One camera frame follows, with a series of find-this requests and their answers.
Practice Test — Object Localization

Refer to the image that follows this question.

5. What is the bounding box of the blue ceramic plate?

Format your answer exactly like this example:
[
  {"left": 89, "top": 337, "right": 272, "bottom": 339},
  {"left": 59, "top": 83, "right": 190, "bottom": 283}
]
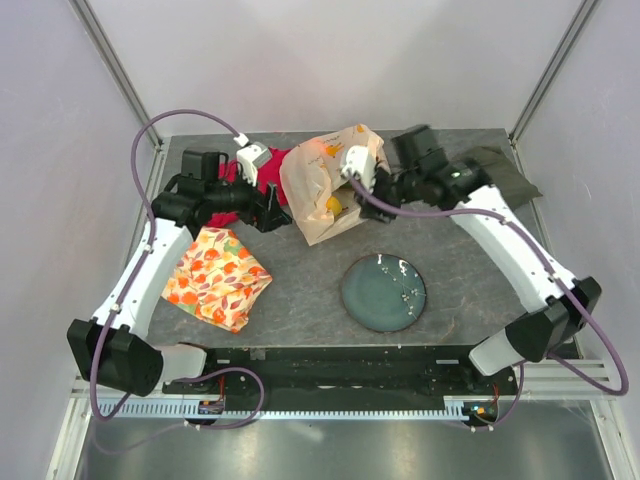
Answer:
[{"left": 340, "top": 253, "right": 428, "bottom": 333}]

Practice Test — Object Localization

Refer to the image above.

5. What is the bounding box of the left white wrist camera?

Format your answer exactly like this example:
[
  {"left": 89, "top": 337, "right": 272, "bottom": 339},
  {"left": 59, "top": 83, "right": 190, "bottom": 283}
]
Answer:
[{"left": 234, "top": 133, "right": 271, "bottom": 187}]

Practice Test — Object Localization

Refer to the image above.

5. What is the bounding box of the yellow fake lemon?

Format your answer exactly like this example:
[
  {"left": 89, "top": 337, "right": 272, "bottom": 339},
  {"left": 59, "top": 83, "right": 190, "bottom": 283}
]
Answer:
[{"left": 326, "top": 196, "right": 343, "bottom": 217}]

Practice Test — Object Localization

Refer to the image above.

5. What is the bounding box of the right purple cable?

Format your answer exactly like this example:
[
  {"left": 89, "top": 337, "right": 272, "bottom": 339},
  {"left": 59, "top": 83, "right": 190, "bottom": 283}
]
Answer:
[{"left": 347, "top": 172, "right": 630, "bottom": 434}]

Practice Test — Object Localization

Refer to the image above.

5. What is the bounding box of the slotted cable duct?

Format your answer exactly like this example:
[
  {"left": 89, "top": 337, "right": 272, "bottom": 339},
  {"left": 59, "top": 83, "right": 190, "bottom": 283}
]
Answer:
[{"left": 116, "top": 398, "right": 469, "bottom": 421}]

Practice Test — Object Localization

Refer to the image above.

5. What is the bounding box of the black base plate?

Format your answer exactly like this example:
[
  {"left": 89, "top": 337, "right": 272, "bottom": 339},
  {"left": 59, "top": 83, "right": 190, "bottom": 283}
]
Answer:
[{"left": 160, "top": 344, "right": 521, "bottom": 401}]

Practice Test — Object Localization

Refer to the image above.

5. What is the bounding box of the purple cable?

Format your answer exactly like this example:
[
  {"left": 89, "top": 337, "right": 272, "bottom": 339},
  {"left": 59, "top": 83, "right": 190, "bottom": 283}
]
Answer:
[
  {"left": 347, "top": 172, "right": 630, "bottom": 434},
  {"left": 88, "top": 108, "right": 266, "bottom": 455}
]

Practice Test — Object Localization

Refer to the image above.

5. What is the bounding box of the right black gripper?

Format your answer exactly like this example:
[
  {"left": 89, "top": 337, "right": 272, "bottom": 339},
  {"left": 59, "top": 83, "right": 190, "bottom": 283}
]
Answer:
[{"left": 353, "top": 163, "right": 421, "bottom": 226}]

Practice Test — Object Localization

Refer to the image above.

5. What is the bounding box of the floral orange cloth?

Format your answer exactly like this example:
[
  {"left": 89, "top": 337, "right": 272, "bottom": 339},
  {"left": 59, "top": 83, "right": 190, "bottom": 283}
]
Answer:
[{"left": 161, "top": 227, "right": 272, "bottom": 334}]

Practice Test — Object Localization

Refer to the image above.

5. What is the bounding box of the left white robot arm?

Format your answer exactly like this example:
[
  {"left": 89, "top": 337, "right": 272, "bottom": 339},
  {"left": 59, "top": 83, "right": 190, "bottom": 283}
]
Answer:
[{"left": 67, "top": 143, "right": 292, "bottom": 397}]

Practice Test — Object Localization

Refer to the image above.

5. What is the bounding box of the translucent plastic bag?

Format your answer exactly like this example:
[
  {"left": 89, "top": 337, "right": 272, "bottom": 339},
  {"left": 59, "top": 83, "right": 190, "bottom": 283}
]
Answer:
[{"left": 280, "top": 124, "right": 390, "bottom": 246}]

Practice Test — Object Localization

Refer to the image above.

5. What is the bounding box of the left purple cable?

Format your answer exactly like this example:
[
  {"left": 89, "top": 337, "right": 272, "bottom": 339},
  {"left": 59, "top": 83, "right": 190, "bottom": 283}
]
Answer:
[{"left": 88, "top": 108, "right": 266, "bottom": 455}]

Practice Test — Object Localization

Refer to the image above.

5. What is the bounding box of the red cloth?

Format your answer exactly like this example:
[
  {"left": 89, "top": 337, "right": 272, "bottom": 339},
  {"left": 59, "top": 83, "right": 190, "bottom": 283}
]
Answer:
[{"left": 207, "top": 147, "right": 290, "bottom": 228}]

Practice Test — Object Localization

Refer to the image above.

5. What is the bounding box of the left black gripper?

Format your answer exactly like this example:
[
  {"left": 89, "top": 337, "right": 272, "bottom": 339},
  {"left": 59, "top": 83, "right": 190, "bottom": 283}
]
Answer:
[{"left": 206, "top": 163, "right": 292, "bottom": 233}]

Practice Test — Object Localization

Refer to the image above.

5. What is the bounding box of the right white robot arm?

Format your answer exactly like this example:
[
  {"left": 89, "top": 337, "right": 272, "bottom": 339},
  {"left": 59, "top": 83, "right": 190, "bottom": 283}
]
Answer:
[{"left": 340, "top": 125, "right": 602, "bottom": 394}]

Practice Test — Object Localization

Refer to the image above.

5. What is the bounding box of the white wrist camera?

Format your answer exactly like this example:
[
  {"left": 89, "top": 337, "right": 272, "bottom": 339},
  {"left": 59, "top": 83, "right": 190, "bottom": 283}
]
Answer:
[
  {"left": 339, "top": 145, "right": 377, "bottom": 193},
  {"left": 234, "top": 133, "right": 271, "bottom": 187}
]

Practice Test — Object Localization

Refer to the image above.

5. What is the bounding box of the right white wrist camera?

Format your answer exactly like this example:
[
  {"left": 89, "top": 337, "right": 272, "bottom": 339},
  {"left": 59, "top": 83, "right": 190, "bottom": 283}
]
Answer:
[{"left": 339, "top": 145, "right": 377, "bottom": 193}]

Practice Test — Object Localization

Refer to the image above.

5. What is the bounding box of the olive green cloth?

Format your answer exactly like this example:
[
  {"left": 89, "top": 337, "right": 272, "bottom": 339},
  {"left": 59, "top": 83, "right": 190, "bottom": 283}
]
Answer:
[{"left": 457, "top": 146, "right": 542, "bottom": 210}]

